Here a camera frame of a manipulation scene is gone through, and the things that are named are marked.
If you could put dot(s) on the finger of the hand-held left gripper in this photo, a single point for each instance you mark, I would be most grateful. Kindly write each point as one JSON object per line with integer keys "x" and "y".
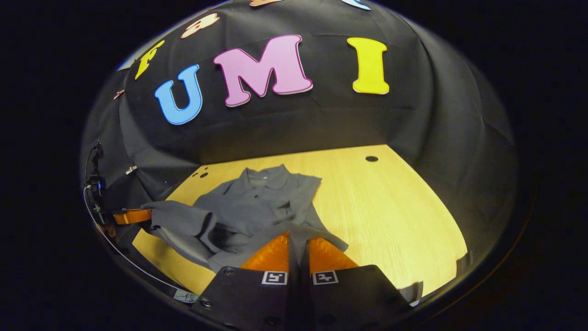
{"x": 133, "y": 216}

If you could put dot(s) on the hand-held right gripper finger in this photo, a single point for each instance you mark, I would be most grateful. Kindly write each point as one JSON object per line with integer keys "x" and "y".
{"x": 294, "y": 276}
{"x": 304, "y": 276}

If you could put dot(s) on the grey collared shirt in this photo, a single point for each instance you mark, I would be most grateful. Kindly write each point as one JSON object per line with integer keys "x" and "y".
{"x": 257, "y": 202}

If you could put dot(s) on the copper-coloured clip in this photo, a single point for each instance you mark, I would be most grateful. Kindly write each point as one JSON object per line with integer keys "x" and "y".
{"x": 118, "y": 94}

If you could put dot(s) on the black table edge bracket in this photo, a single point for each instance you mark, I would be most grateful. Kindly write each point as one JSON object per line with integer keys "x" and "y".
{"x": 461, "y": 263}

